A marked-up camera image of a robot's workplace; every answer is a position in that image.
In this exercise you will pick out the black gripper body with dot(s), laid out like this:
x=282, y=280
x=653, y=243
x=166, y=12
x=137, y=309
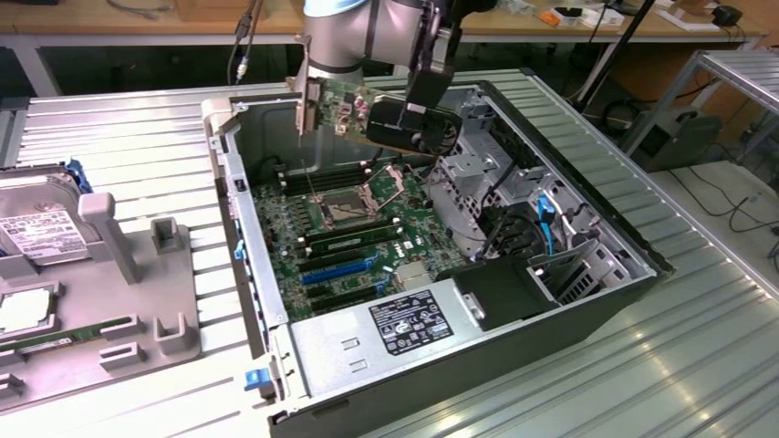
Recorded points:
x=428, y=55

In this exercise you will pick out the green graphics card black cooler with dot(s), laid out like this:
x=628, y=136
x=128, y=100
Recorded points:
x=389, y=128

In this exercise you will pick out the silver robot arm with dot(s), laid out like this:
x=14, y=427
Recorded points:
x=340, y=32

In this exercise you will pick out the wooden workbench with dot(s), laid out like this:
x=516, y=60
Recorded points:
x=517, y=28

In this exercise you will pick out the perforated silver drive cage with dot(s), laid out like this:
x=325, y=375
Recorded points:
x=465, y=169

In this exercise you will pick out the metal socket cover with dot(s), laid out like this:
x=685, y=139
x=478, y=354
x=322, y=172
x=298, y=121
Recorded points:
x=393, y=175

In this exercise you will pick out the black RAM slot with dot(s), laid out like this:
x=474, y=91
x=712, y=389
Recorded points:
x=349, y=231
x=322, y=184
x=349, y=227
x=322, y=170
x=322, y=179
x=322, y=174

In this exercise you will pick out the thin metal locking lever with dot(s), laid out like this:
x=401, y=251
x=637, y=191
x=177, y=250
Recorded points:
x=309, y=180

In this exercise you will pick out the silver CPU socket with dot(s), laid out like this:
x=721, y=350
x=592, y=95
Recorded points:
x=340, y=207

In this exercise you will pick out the orange and white box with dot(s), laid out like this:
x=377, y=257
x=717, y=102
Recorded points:
x=598, y=18

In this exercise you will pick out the black tripod pole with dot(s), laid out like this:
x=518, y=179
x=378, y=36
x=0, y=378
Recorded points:
x=620, y=45

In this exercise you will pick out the green RAM stick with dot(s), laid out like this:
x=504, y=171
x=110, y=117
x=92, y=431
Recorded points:
x=48, y=342
x=352, y=240

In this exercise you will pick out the silver chipset heatsink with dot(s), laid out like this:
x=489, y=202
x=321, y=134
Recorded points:
x=413, y=274

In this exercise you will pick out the long black expansion slot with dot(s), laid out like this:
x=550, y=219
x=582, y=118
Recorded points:
x=340, y=297
x=334, y=261
x=340, y=308

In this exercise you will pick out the white flat box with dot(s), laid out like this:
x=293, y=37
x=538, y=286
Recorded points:
x=681, y=20

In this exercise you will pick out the blue expansion slot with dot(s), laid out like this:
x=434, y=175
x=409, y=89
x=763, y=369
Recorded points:
x=334, y=272

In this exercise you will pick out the green motherboard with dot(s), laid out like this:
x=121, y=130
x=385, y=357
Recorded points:
x=280, y=255

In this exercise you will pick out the black floor device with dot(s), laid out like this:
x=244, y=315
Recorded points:
x=690, y=137

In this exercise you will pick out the blue expansion card retainer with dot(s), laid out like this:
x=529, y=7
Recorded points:
x=237, y=244

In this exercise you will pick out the short black expansion slot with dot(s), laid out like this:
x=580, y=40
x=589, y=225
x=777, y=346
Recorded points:
x=317, y=290

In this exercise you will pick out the slotted silver disk bay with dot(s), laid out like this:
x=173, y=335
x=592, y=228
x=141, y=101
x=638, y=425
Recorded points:
x=577, y=274

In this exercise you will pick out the black power adapter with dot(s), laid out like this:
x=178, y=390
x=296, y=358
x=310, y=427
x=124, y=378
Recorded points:
x=726, y=16

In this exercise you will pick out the grey power supply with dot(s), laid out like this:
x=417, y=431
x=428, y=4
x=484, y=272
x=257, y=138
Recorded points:
x=340, y=356

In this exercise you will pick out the black PC case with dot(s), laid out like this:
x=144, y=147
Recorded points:
x=486, y=374

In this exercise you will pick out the blue case latch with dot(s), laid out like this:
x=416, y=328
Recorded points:
x=253, y=381

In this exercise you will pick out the silver hard disk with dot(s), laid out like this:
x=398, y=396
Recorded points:
x=36, y=228

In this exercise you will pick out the grey parts rack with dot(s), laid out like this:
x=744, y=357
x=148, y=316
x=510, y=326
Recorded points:
x=78, y=292

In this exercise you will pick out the silver CPU chip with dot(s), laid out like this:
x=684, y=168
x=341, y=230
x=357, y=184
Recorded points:
x=21, y=310

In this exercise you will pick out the aluminium frame table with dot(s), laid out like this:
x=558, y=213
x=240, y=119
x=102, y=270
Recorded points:
x=751, y=64

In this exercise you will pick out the blue disk bracket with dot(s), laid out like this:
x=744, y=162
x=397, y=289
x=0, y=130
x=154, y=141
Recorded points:
x=76, y=175

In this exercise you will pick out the grey metal frame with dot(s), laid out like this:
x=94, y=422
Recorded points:
x=12, y=137

